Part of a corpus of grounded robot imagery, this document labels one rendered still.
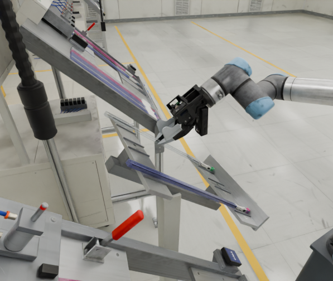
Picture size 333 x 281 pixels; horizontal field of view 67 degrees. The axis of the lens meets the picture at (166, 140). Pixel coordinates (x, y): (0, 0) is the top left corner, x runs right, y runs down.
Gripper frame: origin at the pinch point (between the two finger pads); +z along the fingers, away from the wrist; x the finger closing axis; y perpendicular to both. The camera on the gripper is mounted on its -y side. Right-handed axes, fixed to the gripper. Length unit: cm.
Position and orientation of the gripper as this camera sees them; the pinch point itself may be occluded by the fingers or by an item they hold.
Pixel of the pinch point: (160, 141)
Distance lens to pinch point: 81.2
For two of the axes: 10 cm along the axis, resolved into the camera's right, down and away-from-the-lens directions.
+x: 4.1, 5.3, -7.5
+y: -5.0, -5.5, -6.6
